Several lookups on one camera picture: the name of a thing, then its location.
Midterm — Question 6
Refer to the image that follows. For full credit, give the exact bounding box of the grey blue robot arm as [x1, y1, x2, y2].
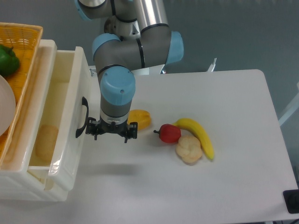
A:
[75, 0, 184, 140]

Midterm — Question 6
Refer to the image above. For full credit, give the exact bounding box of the white plate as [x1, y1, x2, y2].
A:
[0, 76, 16, 135]

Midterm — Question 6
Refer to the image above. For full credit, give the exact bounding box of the yellow banana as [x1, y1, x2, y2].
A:
[173, 118, 214, 161]

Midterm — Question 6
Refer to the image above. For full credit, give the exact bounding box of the yellow woven basket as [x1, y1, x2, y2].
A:
[0, 22, 43, 163]

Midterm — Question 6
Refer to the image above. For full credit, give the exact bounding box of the yellow bell pepper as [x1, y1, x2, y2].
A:
[128, 109, 151, 131]

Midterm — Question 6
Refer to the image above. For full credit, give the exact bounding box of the red bell pepper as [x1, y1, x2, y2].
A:
[153, 124, 182, 143]

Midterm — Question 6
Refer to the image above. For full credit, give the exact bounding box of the white drawer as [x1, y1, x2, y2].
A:
[29, 47, 92, 191]

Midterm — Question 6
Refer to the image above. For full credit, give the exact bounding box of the white drawer cabinet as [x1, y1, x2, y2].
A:
[0, 40, 69, 202]

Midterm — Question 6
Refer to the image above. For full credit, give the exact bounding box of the green bell pepper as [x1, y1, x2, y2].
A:
[0, 44, 20, 77]

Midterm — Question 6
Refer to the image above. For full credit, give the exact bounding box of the long bread roll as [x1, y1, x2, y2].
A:
[35, 125, 58, 162]

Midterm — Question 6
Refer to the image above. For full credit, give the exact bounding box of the round bread bun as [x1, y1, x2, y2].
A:
[176, 135, 202, 164]

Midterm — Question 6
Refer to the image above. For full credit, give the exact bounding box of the black device at edge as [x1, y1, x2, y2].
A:
[283, 189, 299, 214]

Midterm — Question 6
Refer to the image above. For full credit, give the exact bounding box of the black drawer handle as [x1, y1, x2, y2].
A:
[75, 97, 89, 138]

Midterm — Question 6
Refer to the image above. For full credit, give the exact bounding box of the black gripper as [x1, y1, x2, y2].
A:
[85, 117, 138, 143]

